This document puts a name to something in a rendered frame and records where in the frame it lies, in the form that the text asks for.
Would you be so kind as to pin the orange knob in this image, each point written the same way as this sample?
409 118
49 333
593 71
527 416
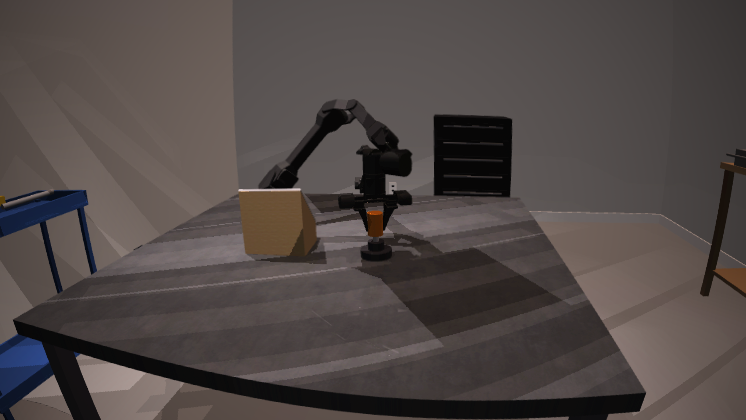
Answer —
375 223

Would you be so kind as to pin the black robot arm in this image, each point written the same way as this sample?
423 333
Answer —
388 159

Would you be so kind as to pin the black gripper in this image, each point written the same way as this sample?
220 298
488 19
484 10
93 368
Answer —
374 186

